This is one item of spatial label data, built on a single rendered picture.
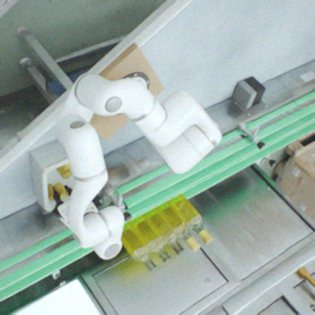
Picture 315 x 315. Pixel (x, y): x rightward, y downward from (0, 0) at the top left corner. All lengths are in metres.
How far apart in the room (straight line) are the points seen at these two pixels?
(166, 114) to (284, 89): 0.95
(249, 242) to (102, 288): 0.62
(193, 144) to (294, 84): 0.93
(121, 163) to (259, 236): 0.66
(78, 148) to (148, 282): 0.73
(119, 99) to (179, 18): 0.42
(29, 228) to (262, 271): 0.88
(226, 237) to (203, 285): 0.25
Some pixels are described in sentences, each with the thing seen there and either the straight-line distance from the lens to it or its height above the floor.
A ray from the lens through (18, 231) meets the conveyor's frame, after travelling 1.59.
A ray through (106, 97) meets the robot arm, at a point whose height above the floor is 0.96.
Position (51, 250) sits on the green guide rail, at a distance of 1.58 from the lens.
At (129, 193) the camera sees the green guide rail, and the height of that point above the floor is 0.92.
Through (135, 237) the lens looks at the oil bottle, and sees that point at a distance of 1.63.
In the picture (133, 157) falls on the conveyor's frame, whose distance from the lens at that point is 1.66.
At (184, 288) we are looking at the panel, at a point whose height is 1.22.
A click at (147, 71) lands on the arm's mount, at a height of 0.77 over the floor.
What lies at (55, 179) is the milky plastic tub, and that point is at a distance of 1.57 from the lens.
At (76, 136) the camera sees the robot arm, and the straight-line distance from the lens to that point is 1.13.
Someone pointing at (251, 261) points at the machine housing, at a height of 1.27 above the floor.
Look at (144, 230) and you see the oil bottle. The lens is 1.64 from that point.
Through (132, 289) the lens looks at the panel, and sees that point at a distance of 1.71.
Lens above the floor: 1.60
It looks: 26 degrees down
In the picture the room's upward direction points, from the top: 141 degrees clockwise
